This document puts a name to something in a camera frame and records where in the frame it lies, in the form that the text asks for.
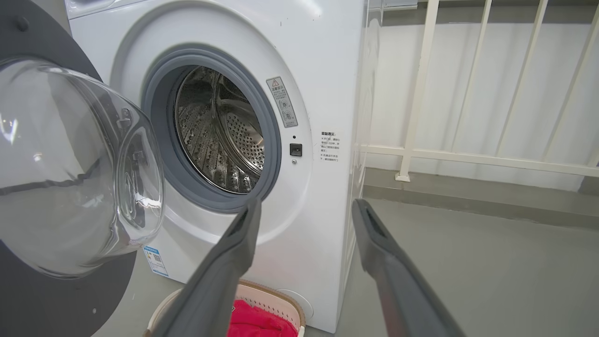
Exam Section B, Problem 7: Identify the white front-load washing machine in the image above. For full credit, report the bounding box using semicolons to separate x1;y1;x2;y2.
65;0;384;334

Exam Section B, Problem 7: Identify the red shirt white trim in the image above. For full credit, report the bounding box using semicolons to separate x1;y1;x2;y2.
227;300;299;337

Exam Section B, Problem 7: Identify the printed text notice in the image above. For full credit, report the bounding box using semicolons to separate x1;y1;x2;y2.
320;131;340;163

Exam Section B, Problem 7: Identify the blue energy label sticker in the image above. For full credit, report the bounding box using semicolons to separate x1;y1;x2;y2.
143;246;169;278

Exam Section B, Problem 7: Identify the black glass washing machine door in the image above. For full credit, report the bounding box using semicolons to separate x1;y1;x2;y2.
0;0;165;337

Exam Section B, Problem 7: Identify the grey rubber door gasket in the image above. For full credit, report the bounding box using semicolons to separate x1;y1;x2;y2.
140;44;283;214

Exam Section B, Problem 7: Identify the cream perforated laundry basket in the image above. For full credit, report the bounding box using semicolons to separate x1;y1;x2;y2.
143;279;307;337

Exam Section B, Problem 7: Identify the steel washing machine drum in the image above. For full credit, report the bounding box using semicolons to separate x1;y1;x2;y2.
174;66;265;195

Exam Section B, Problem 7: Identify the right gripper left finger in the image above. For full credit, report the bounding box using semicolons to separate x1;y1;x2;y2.
152;197;263;337

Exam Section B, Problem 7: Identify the white metal railing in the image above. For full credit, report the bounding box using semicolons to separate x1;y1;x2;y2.
360;0;599;183

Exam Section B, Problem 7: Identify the grey warning sticker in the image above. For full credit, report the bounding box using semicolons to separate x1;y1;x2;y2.
266;76;299;128

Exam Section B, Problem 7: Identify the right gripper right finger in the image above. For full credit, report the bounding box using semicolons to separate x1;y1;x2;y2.
351;198;466;337

